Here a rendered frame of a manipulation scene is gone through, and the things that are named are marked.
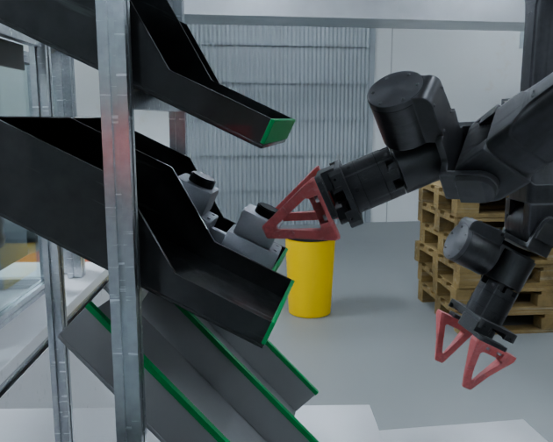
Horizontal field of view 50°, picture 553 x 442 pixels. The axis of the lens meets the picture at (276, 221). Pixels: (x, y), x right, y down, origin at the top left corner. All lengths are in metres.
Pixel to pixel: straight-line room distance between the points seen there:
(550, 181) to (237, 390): 0.53
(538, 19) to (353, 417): 0.69
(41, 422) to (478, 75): 7.84
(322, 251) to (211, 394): 3.46
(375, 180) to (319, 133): 7.11
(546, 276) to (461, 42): 4.79
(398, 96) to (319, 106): 7.15
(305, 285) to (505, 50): 5.41
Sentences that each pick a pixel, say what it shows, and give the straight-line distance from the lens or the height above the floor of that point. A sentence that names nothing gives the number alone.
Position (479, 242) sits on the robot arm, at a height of 1.20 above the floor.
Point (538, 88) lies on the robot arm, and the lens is 0.59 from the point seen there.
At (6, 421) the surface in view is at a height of 0.86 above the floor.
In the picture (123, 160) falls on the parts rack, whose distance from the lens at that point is 0.46.
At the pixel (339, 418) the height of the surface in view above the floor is 0.86.
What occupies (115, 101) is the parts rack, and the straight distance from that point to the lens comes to 0.46.
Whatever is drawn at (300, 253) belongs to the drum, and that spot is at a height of 0.47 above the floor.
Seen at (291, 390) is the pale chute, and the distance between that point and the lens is 0.81.
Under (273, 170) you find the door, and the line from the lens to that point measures 7.67.
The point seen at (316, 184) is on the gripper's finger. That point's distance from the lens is 0.60.
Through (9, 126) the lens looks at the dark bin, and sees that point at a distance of 0.53.
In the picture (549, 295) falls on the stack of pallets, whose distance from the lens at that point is 4.25.
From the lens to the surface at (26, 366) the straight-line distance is 1.55.
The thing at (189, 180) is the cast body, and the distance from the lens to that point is 0.69.
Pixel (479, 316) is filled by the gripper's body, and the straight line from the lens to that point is 0.92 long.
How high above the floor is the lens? 1.37
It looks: 10 degrees down
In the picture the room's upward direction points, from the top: straight up
